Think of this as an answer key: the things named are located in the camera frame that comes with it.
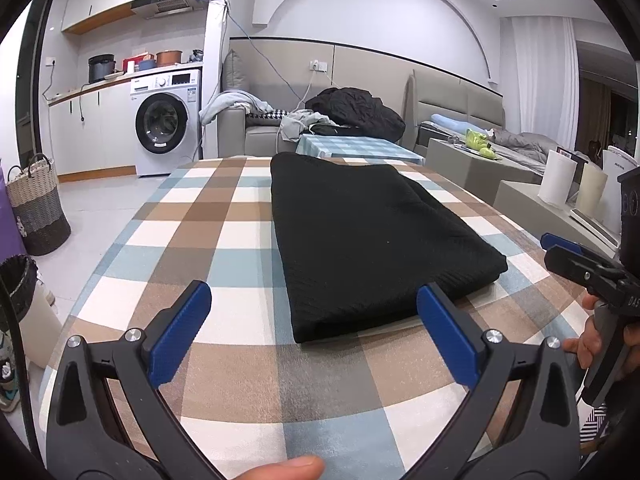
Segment white washing machine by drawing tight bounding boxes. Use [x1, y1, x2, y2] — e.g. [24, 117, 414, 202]
[131, 69, 202, 177]

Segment white air purifier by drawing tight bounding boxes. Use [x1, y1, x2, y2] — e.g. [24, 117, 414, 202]
[597, 146, 640, 233]

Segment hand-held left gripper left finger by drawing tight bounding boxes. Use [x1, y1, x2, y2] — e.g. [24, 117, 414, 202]
[46, 280, 226, 480]

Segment black white striped cloth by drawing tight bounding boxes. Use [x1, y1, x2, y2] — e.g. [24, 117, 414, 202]
[579, 405, 608, 443]

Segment person's left hand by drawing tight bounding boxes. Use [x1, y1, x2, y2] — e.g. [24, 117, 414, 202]
[235, 455, 326, 480]

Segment person's right hand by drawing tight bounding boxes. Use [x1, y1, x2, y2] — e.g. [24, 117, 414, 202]
[562, 292, 608, 371]

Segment purple rolled mat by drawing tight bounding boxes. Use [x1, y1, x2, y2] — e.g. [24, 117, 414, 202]
[0, 165, 26, 261]

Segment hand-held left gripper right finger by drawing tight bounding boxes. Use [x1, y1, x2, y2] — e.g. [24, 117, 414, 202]
[400, 281, 583, 480]

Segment black cooking pot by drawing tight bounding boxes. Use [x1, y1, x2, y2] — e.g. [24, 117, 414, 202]
[88, 54, 117, 84]

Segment light blue pillow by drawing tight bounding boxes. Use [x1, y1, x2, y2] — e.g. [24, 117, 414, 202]
[431, 114, 473, 136]

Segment white curtain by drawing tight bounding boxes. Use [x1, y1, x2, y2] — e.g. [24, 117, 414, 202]
[500, 15, 581, 153]

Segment checked tablecloth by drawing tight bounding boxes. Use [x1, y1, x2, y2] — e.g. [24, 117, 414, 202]
[40, 157, 616, 480]

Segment white kitchen base cabinets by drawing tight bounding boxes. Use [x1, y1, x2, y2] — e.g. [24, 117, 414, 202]
[47, 80, 138, 178]

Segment white garment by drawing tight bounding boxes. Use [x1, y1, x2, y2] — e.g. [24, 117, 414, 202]
[199, 90, 276, 126]

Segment sneakers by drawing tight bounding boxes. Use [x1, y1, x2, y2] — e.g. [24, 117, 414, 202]
[0, 330, 21, 413]

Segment green plush toy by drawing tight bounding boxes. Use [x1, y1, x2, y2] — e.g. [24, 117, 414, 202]
[465, 129, 498, 157]

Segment woven laundry basket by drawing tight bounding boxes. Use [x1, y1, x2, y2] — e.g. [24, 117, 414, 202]
[6, 154, 72, 257]

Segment grey duvet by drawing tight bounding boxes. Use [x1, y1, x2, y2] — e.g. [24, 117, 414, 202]
[487, 127, 591, 171]

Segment white paper roll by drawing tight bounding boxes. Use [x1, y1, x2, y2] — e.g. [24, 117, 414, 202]
[539, 150, 578, 208]

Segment grey and white clothes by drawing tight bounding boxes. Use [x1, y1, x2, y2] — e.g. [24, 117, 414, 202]
[279, 109, 341, 142]

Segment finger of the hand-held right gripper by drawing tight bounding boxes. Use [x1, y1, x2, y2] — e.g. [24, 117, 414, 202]
[544, 246, 629, 304]
[540, 232, 622, 274]

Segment white trash bin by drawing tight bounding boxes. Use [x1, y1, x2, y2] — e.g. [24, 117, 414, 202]
[0, 255, 63, 368]

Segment cream cylinder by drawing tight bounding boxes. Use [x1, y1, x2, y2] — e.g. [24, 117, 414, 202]
[575, 162, 608, 216]

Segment black quilted jacket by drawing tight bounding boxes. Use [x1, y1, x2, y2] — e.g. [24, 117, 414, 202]
[305, 87, 406, 141]

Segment black knit sweater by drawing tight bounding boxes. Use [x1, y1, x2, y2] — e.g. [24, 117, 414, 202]
[270, 152, 508, 345]

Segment dark door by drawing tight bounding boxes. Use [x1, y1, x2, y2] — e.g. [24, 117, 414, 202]
[15, 0, 56, 171]

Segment grey sofa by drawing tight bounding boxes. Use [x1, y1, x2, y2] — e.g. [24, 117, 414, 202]
[217, 49, 321, 158]

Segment range hood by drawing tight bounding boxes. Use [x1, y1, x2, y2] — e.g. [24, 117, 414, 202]
[131, 0, 206, 20]

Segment tall beige box table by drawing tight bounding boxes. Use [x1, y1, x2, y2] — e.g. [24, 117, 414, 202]
[426, 137, 546, 198]

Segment beige padded headboard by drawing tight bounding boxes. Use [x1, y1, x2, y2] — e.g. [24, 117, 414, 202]
[402, 67, 506, 146]

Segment teal checkered blanket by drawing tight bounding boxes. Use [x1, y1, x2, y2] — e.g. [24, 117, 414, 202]
[295, 133, 426, 166]

